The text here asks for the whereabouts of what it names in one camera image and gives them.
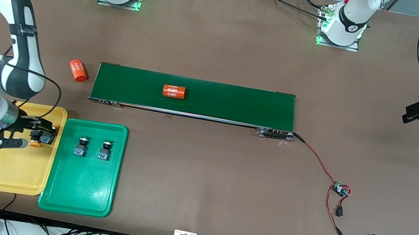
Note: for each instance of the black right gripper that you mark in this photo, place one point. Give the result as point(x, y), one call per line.
point(27, 121)

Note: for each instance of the yellow cap push button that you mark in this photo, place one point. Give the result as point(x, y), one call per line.
point(46, 139)
point(35, 143)

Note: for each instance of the green cap push button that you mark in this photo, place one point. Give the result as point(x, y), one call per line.
point(103, 154)
point(79, 150)

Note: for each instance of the orange cylinder with white print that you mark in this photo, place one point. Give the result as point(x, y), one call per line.
point(174, 92)
point(79, 71)

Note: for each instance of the yellow plastic tray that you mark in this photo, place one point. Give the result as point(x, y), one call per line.
point(9, 169)

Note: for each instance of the green plastic tray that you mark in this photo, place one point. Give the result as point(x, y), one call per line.
point(81, 185)

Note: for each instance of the small green circuit board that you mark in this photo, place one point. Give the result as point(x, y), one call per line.
point(340, 189)

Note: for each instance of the small black plug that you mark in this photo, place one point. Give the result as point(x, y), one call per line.
point(339, 211)

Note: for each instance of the green conveyor belt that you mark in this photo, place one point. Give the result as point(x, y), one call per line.
point(216, 101)

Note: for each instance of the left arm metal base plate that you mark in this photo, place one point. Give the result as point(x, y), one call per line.
point(353, 48)

